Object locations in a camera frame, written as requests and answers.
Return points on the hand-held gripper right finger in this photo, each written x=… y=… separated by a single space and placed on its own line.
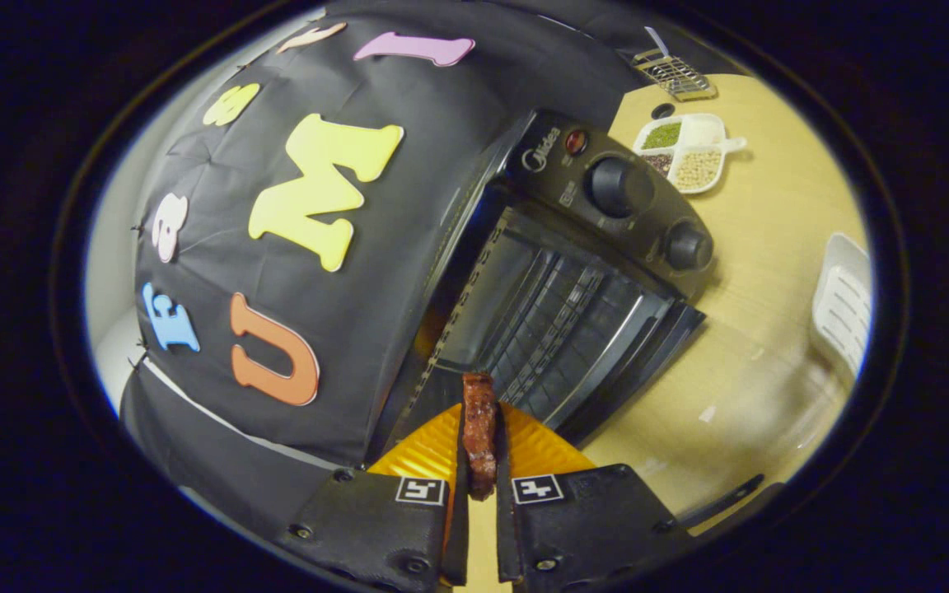
x=507 y=543

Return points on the small black round cap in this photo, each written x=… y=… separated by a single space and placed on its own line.
x=663 y=110

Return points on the white divided dish with beans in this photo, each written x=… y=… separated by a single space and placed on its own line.
x=693 y=161

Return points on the white rectangular plastic tray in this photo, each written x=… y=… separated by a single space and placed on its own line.
x=841 y=305

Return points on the black toaster oven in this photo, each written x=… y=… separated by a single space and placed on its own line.
x=623 y=185

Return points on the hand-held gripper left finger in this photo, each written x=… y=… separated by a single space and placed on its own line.
x=458 y=552

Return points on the brown meat slice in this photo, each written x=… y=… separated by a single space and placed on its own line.
x=480 y=436

